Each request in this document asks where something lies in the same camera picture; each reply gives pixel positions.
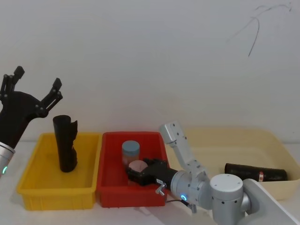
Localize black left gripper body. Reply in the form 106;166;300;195
0;90;49;149

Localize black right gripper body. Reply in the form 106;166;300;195
140;161;180;192

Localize pink-lidded clear jar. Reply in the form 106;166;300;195
128;160;149;186

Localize red plastic bin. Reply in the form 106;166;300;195
96;131;172;209

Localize blue-lidded clear jar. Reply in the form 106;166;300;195
121;140;141;168

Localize plain black plastic roll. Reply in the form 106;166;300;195
52;114;79;173

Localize yellow plastic bin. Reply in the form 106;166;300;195
16;132;103;210

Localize cream plastic tray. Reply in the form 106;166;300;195
163;127;300;201

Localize black roll with red label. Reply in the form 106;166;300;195
224;162;288;183

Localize thin dark gripper cable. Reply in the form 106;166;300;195
155;183;196;213

